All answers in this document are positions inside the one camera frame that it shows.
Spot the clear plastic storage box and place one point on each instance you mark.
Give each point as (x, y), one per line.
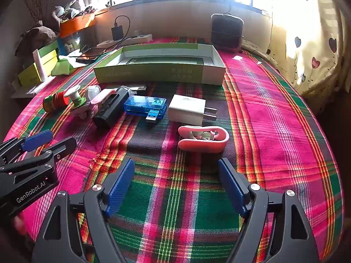
(71, 42)

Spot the green tissue pack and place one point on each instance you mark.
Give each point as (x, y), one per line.
(61, 67)

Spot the person's left hand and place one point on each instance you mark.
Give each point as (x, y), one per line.
(20, 224)

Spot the white paper card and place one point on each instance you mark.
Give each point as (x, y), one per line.
(39, 65)

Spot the white paper scrap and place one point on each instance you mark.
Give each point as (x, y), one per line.
(237, 58)

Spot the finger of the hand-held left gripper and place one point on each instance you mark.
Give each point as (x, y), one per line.
(37, 138)
(60, 148)

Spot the pink clip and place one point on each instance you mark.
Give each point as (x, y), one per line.
(102, 96)

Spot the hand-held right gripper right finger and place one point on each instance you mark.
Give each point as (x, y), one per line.
(230, 186)

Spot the beige power strip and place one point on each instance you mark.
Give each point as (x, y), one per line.
(137, 38)

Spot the black power adapter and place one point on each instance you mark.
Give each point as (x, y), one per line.
(117, 33)

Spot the orange box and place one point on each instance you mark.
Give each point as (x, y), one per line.
(76, 23)

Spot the dark patterned cloth bag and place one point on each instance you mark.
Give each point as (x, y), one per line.
(35, 35)

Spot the yellow-green cardboard box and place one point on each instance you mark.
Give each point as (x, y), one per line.
(30, 75)

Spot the red green tin can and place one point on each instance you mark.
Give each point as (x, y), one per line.
(54, 101)

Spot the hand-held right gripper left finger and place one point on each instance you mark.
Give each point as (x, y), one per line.
(120, 189)

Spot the black phone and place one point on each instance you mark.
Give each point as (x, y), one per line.
(90, 54)

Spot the plaid blanket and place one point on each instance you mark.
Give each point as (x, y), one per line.
(192, 211)

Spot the green white cardboard box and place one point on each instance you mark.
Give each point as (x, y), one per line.
(153, 72)

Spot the white usb wall charger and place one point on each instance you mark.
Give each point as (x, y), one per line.
(185, 108)

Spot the black rectangular device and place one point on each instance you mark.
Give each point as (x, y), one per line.
(109, 109)

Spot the tan card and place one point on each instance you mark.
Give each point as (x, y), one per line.
(138, 87)

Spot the cream curtain with hearts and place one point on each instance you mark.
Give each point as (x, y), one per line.
(309, 33)

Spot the blue transparent usb tester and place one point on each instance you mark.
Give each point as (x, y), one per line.
(145, 105)

